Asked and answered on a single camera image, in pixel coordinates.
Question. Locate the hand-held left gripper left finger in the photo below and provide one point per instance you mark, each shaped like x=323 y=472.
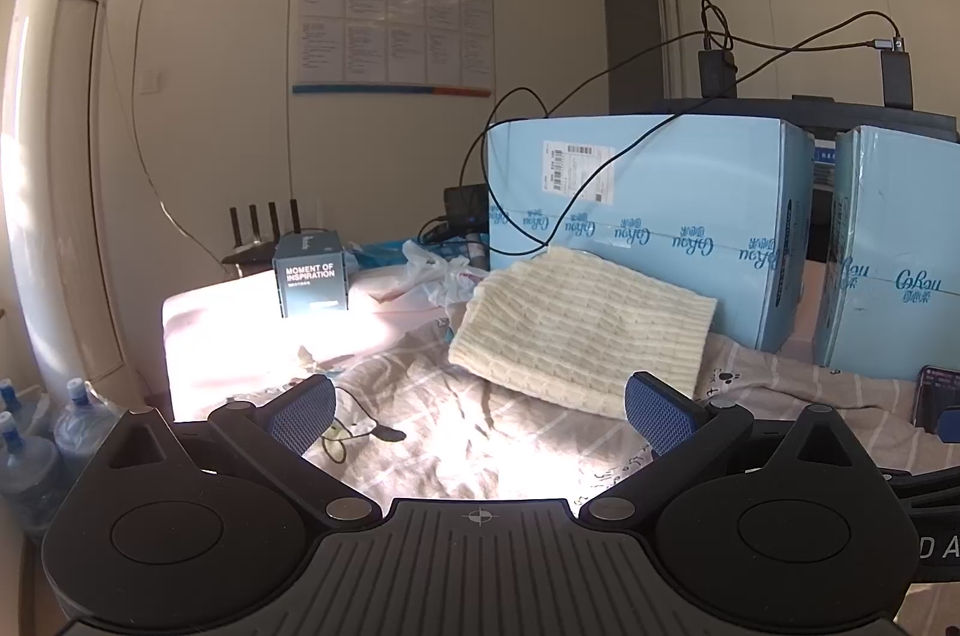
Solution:
x=304 y=411

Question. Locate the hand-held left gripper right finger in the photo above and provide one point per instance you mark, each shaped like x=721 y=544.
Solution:
x=660 y=415

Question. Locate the cream knitted sweater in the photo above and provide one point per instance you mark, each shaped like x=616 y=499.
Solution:
x=577 y=328

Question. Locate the dark printed box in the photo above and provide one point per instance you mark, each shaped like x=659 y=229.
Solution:
x=311 y=280

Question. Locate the black router with antennas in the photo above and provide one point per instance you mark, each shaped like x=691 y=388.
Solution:
x=247 y=257

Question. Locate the light blue packet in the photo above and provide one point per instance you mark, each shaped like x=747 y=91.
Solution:
x=375 y=253

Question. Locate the striped cartoon print bedsheet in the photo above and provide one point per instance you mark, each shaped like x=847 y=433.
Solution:
x=487 y=426

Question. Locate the black smartphone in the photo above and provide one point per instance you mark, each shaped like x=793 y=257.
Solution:
x=937 y=388

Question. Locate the white plastic bag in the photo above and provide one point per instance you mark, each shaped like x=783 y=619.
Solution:
x=435 y=276

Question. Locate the large water bottle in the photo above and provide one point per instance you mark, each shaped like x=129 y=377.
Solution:
x=86 y=433
x=13 y=403
x=30 y=478

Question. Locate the light blue box with label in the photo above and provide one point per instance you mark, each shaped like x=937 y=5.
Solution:
x=690 y=193

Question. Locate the small black device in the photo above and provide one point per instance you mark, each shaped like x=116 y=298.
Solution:
x=465 y=205

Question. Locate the large light blue box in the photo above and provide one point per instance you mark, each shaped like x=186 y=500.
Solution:
x=900 y=216

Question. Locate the black power adapter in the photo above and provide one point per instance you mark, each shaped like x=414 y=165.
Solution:
x=718 y=75
x=896 y=81

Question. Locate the white standing air conditioner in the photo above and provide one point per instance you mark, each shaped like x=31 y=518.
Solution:
x=60 y=156

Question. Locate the grey door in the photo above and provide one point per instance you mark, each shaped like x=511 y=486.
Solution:
x=630 y=36

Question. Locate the white light switch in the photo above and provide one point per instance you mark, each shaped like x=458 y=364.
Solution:
x=151 y=79

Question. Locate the wall poster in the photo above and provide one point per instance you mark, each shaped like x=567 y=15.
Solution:
x=390 y=21

